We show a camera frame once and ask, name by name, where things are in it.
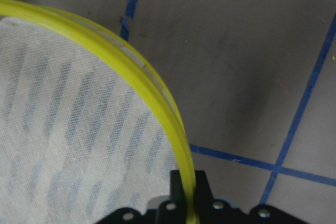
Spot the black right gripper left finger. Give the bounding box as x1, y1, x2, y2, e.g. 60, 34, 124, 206
170, 170, 186, 208

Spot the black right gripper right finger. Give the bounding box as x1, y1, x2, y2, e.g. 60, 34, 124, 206
195, 170, 213, 206

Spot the white top steamer cloth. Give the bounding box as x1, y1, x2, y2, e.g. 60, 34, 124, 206
1, 17, 176, 223

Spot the yellow top steamer layer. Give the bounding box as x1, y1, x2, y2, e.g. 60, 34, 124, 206
1, 0, 196, 223

